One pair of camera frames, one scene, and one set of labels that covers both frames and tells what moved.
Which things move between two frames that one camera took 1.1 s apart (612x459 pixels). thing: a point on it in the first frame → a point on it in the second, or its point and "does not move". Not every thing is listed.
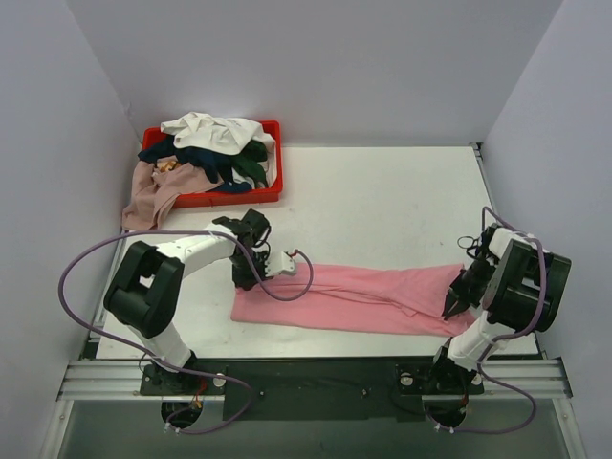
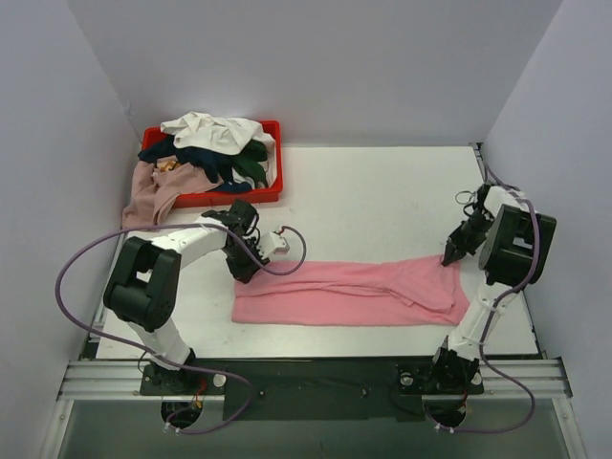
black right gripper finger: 463,305 → 456,256
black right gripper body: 468,285 → 463,237
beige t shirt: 156,187 does not move
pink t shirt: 404,296 does not move
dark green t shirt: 247,163 does not move
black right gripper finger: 449,303 → 449,253
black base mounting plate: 315,389 does not move
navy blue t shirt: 217,163 does not move
